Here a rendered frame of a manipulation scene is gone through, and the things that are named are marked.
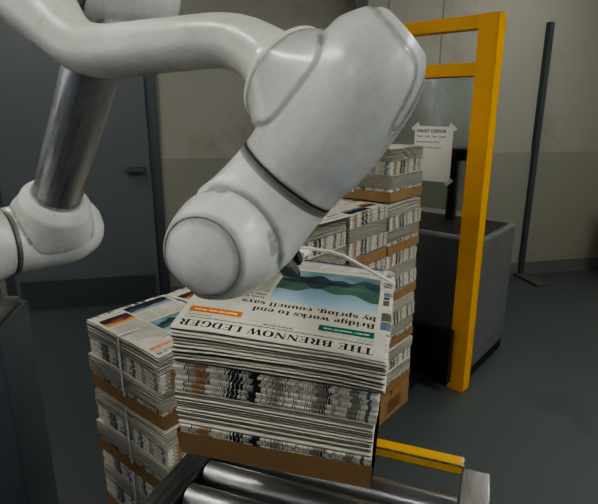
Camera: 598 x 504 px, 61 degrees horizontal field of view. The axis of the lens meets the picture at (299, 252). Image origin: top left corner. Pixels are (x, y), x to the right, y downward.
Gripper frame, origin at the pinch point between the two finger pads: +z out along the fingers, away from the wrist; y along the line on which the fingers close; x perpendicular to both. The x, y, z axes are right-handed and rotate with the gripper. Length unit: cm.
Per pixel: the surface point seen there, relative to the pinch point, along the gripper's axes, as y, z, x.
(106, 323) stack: 45, 48, -68
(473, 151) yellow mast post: -11, 173, 45
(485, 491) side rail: 48, 4, 34
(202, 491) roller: 50, -7, -14
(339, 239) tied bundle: 24, 104, -7
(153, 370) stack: 51, 34, -45
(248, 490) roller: 51, -3, -7
